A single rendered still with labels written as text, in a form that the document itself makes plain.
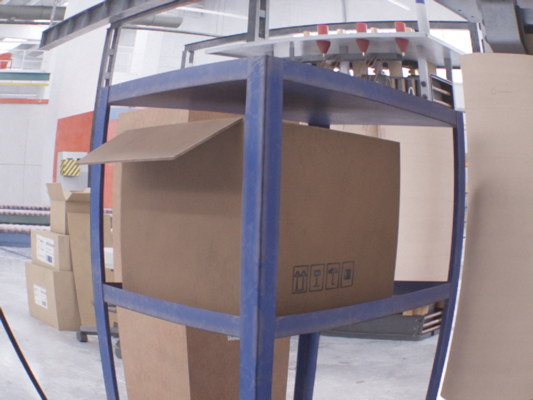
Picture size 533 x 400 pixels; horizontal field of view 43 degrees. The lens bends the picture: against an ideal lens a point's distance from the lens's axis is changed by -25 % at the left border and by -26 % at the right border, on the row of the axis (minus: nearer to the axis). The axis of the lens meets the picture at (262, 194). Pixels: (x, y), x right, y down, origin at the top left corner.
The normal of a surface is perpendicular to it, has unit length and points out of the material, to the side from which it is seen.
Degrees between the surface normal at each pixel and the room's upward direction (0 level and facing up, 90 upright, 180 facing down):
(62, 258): 90
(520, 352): 90
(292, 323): 90
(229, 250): 90
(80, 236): 81
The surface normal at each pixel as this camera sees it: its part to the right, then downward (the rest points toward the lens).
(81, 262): 0.71, -0.14
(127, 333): -0.70, -0.03
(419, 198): -0.07, -0.01
